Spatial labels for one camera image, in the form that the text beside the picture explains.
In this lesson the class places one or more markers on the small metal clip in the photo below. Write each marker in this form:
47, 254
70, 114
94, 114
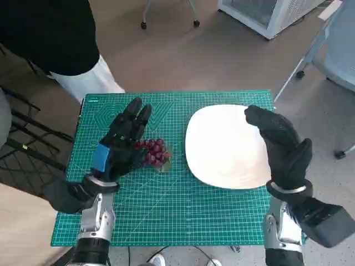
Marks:
235, 248

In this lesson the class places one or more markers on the green cutting mat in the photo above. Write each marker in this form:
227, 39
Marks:
166, 210

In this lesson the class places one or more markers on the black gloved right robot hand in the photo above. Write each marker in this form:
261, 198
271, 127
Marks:
285, 155

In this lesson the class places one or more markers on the grey round seat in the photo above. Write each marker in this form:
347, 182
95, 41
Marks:
4, 119

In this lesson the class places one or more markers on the white cabinet appliance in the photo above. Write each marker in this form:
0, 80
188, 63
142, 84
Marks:
266, 16

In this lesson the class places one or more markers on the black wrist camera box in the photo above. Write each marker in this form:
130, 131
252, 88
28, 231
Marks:
324, 221
66, 196

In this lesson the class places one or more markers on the blue-grey chair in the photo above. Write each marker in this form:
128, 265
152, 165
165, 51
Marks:
341, 50

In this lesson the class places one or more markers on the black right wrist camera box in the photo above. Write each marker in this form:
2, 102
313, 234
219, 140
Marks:
324, 221

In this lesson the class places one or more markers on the white square plate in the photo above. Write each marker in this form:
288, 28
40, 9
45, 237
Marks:
222, 144

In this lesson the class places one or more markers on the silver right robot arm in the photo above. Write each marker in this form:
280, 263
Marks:
283, 230

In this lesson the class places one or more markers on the office chair base with casters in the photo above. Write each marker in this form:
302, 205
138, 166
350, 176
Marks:
196, 23

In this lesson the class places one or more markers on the white rounded foot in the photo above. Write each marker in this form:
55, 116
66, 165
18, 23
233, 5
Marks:
158, 261
214, 262

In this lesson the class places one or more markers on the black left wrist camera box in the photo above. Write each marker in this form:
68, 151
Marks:
66, 196

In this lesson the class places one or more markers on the person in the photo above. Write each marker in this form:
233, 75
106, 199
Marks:
50, 33

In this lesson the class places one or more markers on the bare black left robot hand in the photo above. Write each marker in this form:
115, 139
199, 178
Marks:
122, 138

